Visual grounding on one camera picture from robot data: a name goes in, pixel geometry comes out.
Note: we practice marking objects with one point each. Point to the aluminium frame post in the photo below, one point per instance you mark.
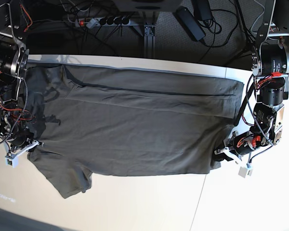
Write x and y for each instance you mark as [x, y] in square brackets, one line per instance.
[145, 27]

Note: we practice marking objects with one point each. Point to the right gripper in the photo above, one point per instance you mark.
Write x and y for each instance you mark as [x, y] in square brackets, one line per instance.
[21, 142]

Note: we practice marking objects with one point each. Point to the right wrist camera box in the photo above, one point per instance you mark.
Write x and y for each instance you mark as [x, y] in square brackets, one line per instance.
[11, 161]

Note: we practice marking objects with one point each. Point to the black power adapter brick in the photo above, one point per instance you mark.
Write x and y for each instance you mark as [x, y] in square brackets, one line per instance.
[189, 24]

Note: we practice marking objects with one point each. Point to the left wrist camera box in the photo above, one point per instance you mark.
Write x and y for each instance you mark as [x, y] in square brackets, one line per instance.
[245, 171]

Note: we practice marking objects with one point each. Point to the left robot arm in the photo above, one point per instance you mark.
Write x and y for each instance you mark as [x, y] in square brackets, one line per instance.
[266, 89]

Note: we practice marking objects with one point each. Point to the black tripod stand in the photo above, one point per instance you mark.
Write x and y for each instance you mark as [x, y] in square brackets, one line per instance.
[249, 38]

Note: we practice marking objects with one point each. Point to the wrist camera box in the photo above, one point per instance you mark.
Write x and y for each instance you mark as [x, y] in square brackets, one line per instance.
[245, 171]
[11, 161]

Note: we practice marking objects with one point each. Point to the grey power strip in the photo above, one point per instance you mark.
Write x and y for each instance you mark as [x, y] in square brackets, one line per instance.
[102, 21]

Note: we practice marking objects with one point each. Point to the grey T-shirt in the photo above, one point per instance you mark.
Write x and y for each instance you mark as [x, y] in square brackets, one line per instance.
[126, 122]

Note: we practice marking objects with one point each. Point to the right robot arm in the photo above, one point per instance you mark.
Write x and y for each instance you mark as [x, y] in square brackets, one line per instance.
[14, 117]

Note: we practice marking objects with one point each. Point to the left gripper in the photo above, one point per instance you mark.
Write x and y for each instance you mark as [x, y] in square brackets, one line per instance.
[235, 147]

